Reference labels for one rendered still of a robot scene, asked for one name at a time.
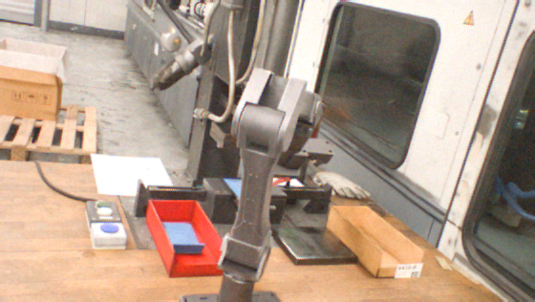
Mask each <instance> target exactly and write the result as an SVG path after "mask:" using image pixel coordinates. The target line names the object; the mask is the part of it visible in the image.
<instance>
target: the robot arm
mask: <svg viewBox="0 0 535 302"><path fill-rule="evenodd" d="M307 87H308V82H307V81H306V80H303V79H300V78H296V77H293V76H291V77H290V78H285V77H282V76H278V75H273V72H271V71H267V70H264V69H257V68H255V69H253V73H252V75H251V76H250V79H249V81H248V82H247V85H246V88H245V91H244V93H243V94H242V96H241V100H240V102H239V104H238V106H237V108H236V110H235V115H234V118H233V121H232V124H231V135H232V136H233V137H234V138H236V139H237V145H236V147H240V148H241V153H240V154H241V162H242V180H241V196H240V202H239V209H238V214H237V217H236V220H235V225H234V226H233V227H232V229H231V232H230V233H227V234H226V235H225V237H224V239H223V244H222V246H221V249H220V250H221V251H222V255H221V257H220V260H219V263H218V265H217V270H223V271H224V272H223V280H222V285H221V288H220V291H219V292H218V293H210V294H193V295H181V296H180V300H179V302H282V301H281V300H280V299H279V297H278V295H277V294H276V293H275V292H274V291H253V288H254V284H255V282H259V280H260V278H261V277H262V276H263V275H264V274H265V270H266V265H267V262H268V258H269V256H270V254H271V246H270V239H271V230H270V229H271V224H270V221H269V205H270V199H271V189H272V188H273V187H274V186H275V185H277V184H278V183H285V182H288V181H291V180H292V179H296V178H298V176H299V172H298V170H299V169H300V167H301V165H302V164H303V163H304V161H305V160H308V161H310V162H311V163H312V164H313V165H314V166H315V167H317V166H319V165H322V164H327V163H328V162H329V161H330V160H331V159H332V156H333V152H332V146H331V143H330V141H329V140H319V139H311V138H310V136H311V135H312V133H313V130H314V128H315V126H316V125H317V123H318V122H319V120H320V118H321V116H322V114H323V109H322V106H321V101H320V96H319V95H318V94H314V93H312V92H309V91H307V90H306V89H307ZM258 103H260V104H261V105H258ZM255 104H257V105H255ZM262 105H265V106H266V107H265V106H262ZM268 107H270V108H268ZM271 108H272V109H271ZM274 109H275V110H274ZM273 178H278V179H277V180H276V181H275V182H274V181H273Z"/></svg>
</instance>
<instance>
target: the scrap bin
mask: <svg viewBox="0 0 535 302"><path fill-rule="evenodd" d="M145 222H146V224H147V226H148V230H149V232H150V233H151V236H152V238H153V239H154V244H155V246H156V248H157V250H158V252H159V254H160V258H161V260H162V263H163V264H164V267H165V269H166V273H167V275H168V276H169V278H173V277H195V276H216V275H223V272H224V271H223V270H217V265H218V263H219V260H220V257H221V255H222V251H221V250H220V249H221V246H222V244H223V239H222V238H221V237H220V235H219V234H218V232H217V230H216V228H215V227H214V226H213V225H212V224H211V223H210V220H209V219H208V217H207V216H206V214H204V211H203V209H202V208H201V207H200V205H199V202H198V201H167V200H149V203H148V210H147V216H146V221H145ZM162 223H186V224H190V225H191V226H192V228H193V231H194V232H195V234H196V236H197V238H198V242H199V244H204V249H203V251H202V253H176V251H175V250H174V249H173V245H172V243H171V241H170V239H169V238H168V236H167V232H166V231H165V229H164V227H163V225H162Z"/></svg>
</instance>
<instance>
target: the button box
mask: <svg viewBox="0 0 535 302"><path fill-rule="evenodd" d="M34 161H35V162H36V166H37V170H38V172H39V174H40V176H41V178H42V179H43V181H44V182H45V184H47V185H49V186H50V187H51V189H53V190H54V191H57V192H59V193H61V194H63V195H64V196H67V197H71V198H74V199H77V200H80V201H84V202H86V206H85V209H86V210H85V215H86V219H87V222H88V227H89V229H91V223H94V222H96V223H122V221H121V218H120V215H119V213H118V209H117V203H115V202H103V201H98V200H97V199H91V198H86V197H77V196H76V195H73V194H71V193H69V192H66V191H63V190H61V189H59V188H57V187H56V186H55V185H53V184H51V183H50V182H49V180H48V179H46V177H45V176H44V174H43V171H42V168H41V166H40V163H39V161H38V160H34ZM97 203H109V204H110V208H109V209H111V210H112V211H111V214H110V215H101V214H99V213H98V210H99V209H100V208H97V207H96V205H97Z"/></svg>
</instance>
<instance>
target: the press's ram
mask: <svg viewBox="0 0 535 302"><path fill-rule="evenodd" d="M228 96H229V94H221V97H220V101H219V102H220V103H221V104H222V105H223V106H224V107H225V108H227V105H228ZM240 100H241V96H237V95H235V99H234V105H233V108H232V111H231V113H232V114H233V115H235V110H236V108H237V106H238V104H239V102H240ZM231 124H232V123H225V122H222V123H219V122H216V121H212V123H211V128H210V136H211V137H212V138H213V139H214V140H215V141H216V142H217V147H220V148H223V147H229V148H240V147H236V145H237V139H236V138H234V137H233V136H232V135H231Z"/></svg>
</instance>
